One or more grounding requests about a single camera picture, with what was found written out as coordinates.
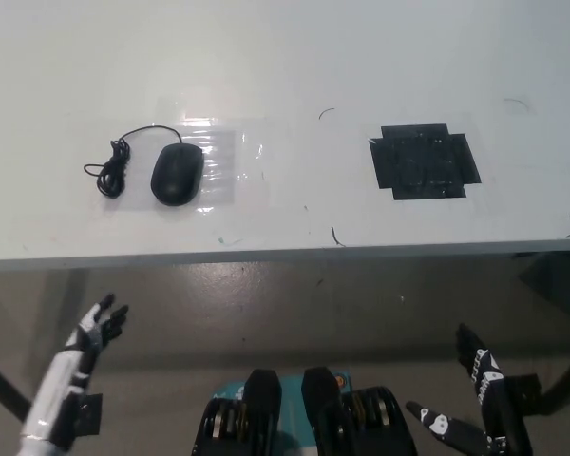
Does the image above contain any black teal robot body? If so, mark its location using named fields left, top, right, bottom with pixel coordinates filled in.
left=189, top=365, right=419, bottom=456

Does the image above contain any dark table leg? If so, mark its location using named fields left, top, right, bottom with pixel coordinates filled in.
left=537, top=344, right=570, bottom=415
left=0, top=351, right=35, bottom=425

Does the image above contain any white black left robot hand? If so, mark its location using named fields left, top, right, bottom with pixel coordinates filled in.
left=21, top=293, right=131, bottom=453

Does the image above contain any dark table frame bracket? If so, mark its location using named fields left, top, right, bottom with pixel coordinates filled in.
left=516, top=253, right=570, bottom=330

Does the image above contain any black computer mouse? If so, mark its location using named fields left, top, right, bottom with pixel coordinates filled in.
left=150, top=143, right=204, bottom=207

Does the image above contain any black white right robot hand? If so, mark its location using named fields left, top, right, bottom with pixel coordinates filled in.
left=405, top=322, right=535, bottom=456

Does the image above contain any black mouse cable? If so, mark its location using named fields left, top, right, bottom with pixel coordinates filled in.
left=84, top=124, right=184, bottom=199

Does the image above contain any clear tape sheet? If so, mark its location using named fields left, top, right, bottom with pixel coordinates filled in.
left=118, top=125, right=241, bottom=210

